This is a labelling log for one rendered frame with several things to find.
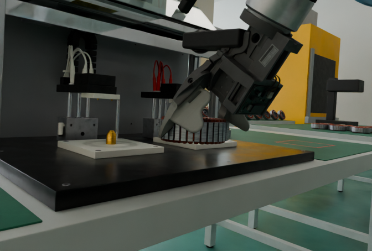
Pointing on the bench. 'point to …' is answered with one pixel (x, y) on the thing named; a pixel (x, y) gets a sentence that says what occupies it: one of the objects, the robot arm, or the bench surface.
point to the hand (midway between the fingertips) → (190, 130)
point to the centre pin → (110, 137)
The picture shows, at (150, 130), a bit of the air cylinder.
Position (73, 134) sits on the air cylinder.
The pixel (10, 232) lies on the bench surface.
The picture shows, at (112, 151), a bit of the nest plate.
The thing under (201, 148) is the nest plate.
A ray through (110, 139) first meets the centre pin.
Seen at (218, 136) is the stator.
